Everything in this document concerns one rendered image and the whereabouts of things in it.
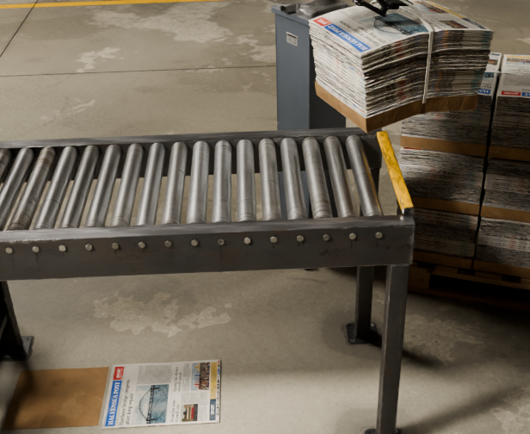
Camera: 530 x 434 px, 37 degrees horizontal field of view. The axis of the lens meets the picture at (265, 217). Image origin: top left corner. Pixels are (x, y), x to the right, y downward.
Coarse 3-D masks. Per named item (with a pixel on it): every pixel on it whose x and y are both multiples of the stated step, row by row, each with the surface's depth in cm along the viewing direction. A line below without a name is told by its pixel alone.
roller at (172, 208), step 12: (180, 144) 237; (180, 156) 231; (180, 168) 225; (168, 180) 220; (180, 180) 220; (168, 192) 214; (180, 192) 215; (168, 204) 208; (180, 204) 210; (168, 216) 203; (180, 216) 206
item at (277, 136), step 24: (0, 144) 240; (24, 144) 239; (48, 144) 239; (72, 144) 238; (96, 144) 238; (120, 144) 238; (144, 144) 238; (168, 144) 239; (192, 144) 239; (120, 168) 242; (144, 168) 243; (168, 168) 243
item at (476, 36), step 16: (416, 0) 227; (432, 16) 212; (448, 16) 214; (464, 16) 216; (448, 32) 202; (464, 32) 204; (480, 32) 206; (448, 48) 205; (464, 48) 206; (480, 48) 209; (448, 64) 208; (464, 64) 210; (480, 64) 212; (448, 80) 210; (464, 80) 213; (480, 80) 215; (432, 96) 211
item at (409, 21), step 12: (396, 12) 215; (408, 24) 205; (420, 24) 205; (432, 24) 205; (420, 36) 199; (420, 48) 202; (432, 48) 203; (420, 60) 203; (432, 60) 205; (420, 72) 205; (432, 72) 207; (420, 84) 208; (432, 84) 209; (420, 96) 209
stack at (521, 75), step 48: (480, 96) 255; (528, 96) 251; (480, 144) 264; (528, 144) 258; (432, 192) 278; (480, 192) 273; (528, 192) 267; (432, 240) 289; (480, 240) 283; (528, 240) 277; (432, 288) 301; (528, 288) 287
